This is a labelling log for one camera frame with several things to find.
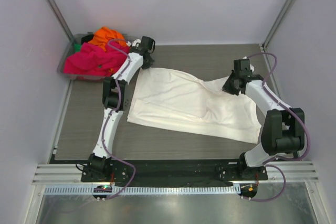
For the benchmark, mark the pink t shirt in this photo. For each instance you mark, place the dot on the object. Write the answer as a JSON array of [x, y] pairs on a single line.
[[92, 60]]

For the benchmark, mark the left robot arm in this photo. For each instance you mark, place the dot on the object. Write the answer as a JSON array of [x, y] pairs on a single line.
[[114, 101]]

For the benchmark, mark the green t shirt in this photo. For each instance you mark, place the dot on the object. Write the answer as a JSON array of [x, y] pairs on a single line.
[[77, 47]]

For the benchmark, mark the grey plastic bin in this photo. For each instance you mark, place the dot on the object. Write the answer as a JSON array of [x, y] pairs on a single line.
[[78, 77]]

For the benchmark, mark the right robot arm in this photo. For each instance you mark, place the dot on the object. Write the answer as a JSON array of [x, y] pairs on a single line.
[[284, 131]]

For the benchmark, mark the white t shirt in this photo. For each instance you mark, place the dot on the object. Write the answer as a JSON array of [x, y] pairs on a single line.
[[178, 101]]

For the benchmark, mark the aluminium front rail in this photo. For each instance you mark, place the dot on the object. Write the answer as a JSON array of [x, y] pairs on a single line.
[[63, 174]]

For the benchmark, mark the aluminium frame post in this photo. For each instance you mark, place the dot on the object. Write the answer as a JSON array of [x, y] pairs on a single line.
[[57, 13], [278, 21]]

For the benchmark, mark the white slotted cable duct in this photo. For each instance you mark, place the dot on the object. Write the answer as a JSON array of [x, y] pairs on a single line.
[[130, 191]]

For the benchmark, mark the left aluminium frame post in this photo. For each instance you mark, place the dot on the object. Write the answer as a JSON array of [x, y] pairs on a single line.
[[57, 13]]

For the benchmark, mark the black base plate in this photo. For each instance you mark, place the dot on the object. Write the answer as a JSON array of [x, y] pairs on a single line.
[[222, 170]]

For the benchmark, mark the right aluminium frame post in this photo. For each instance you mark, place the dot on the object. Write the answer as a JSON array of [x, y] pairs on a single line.
[[278, 21]]

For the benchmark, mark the orange t shirt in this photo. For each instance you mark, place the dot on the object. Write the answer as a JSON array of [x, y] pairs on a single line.
[[103, 35]]

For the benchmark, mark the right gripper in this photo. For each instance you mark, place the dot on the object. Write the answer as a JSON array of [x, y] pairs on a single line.
[[227, 87]]

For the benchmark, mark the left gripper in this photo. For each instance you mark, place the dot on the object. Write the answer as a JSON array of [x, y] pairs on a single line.
[[148, 64]]

